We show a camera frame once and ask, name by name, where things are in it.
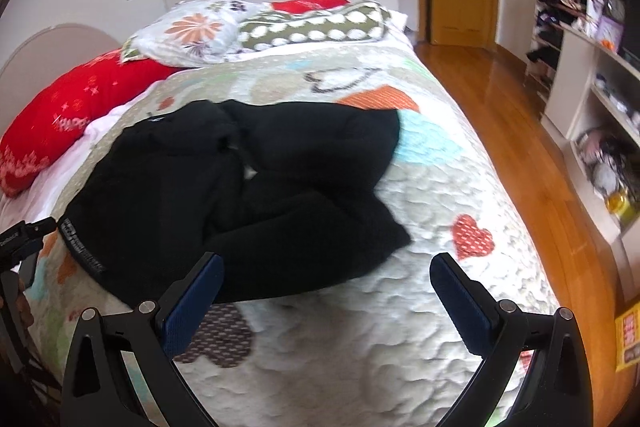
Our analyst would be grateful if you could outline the black pants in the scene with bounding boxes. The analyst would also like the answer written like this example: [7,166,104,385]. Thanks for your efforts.
[58,100,410,306]

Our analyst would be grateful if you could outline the curved bed headboard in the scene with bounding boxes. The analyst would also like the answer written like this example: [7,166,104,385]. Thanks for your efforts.
[0,24,120,132]

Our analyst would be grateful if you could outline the white open shelf unit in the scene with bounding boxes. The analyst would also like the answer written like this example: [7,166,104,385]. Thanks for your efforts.
[524,0,640,249]

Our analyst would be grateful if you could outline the white bed sheet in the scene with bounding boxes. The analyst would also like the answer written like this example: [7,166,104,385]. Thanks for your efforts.
[0,103,134,233]

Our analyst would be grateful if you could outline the green white dotted pillow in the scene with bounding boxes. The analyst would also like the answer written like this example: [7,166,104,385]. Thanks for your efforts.
[238,1,392,52]

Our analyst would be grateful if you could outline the white floral pillow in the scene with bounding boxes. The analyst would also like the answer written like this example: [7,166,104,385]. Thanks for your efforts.
[120,0,271,68]

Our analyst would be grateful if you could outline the patchwork heart quilt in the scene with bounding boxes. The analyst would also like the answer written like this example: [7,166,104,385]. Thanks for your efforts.
[21,42,559,426]

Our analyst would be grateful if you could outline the yellow red box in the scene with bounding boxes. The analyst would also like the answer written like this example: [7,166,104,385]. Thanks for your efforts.
[615,303,640,372]

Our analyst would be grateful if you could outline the red long pillow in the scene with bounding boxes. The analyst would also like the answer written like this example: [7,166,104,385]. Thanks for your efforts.
[1,50,178,197]

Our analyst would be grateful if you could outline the small red pillow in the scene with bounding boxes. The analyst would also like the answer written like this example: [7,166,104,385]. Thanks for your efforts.
[271,0,349,15]

